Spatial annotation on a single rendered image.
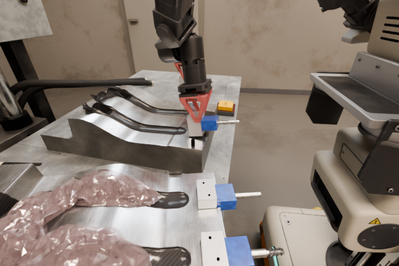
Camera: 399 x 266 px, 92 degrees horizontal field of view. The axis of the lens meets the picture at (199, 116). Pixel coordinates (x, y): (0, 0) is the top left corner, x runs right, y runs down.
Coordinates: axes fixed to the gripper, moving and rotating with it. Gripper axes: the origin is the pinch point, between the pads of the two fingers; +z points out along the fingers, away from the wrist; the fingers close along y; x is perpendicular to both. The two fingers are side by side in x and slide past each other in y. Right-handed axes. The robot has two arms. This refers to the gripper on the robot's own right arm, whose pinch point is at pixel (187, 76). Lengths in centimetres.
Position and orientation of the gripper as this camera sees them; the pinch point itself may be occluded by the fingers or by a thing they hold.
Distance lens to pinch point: 79.3
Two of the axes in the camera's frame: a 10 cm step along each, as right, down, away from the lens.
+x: 9.7, 1.0, -2.1
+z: 0.2, 8.7, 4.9
